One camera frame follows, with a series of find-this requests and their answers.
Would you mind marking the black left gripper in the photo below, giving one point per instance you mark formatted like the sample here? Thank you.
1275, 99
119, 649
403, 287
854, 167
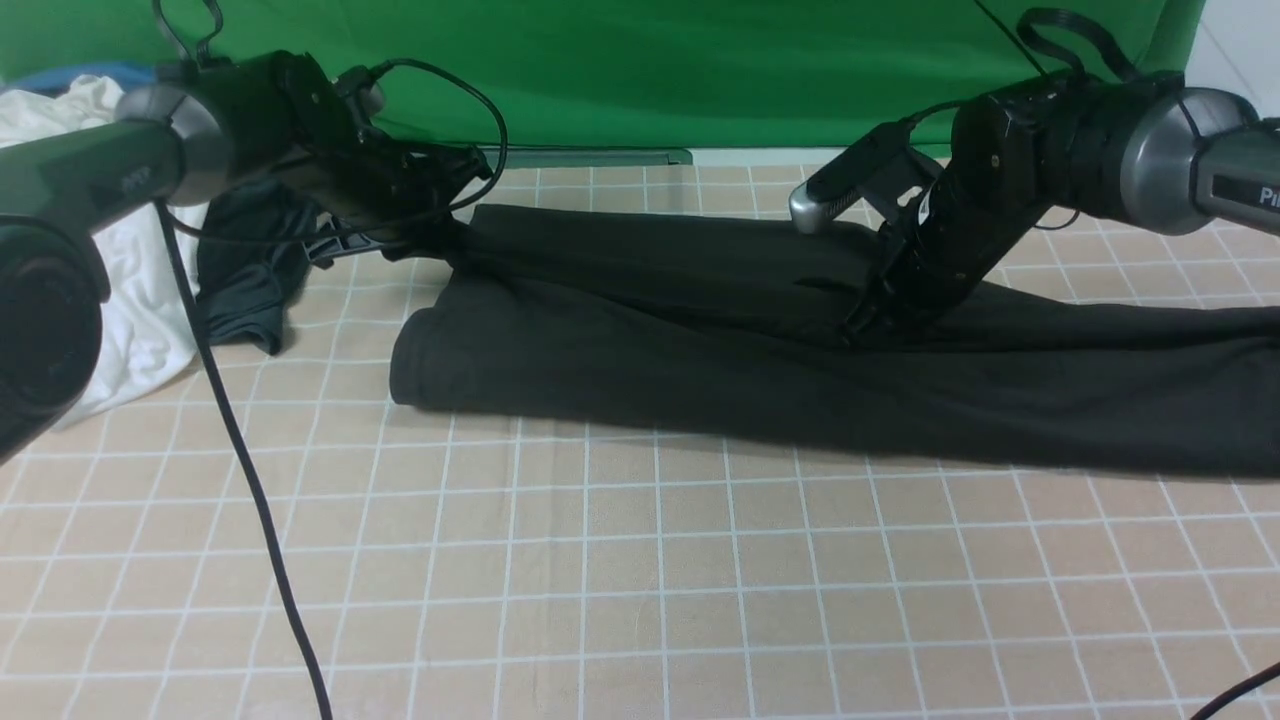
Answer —
381, 193

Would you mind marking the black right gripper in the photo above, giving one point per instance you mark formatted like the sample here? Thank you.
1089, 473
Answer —
953, 228

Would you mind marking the dark gray long-sleeve shirt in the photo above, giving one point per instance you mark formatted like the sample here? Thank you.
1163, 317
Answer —
732, 327

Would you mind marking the gray right robot arm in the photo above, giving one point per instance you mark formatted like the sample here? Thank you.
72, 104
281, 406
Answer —
1150, 152

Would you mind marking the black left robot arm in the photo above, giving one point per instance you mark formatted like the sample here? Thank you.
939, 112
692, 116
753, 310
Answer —
189, 138

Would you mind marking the dark teal crumpled shirt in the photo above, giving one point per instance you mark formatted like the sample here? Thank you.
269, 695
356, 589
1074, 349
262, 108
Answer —
244, 289

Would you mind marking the white crumpled shirt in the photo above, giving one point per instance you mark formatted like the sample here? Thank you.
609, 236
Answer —
146, 342

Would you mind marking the blue crumpled garment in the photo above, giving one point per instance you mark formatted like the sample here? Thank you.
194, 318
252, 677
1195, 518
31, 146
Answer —
55, 81

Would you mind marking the green backdrop cloth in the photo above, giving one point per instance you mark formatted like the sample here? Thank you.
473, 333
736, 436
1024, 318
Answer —
689, 74

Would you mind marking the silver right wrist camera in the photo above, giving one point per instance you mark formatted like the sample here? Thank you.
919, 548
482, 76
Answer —
878, 169

